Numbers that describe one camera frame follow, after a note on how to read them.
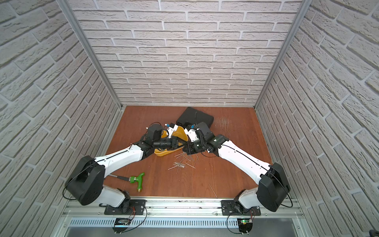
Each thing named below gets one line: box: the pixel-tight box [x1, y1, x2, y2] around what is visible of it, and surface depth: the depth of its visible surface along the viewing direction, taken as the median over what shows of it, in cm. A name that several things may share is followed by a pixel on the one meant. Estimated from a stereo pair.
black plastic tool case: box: [176, 106, 215, 128], surface depth 109 cm
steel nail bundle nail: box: [172, 161, 187, 168], surface depth 90 cm
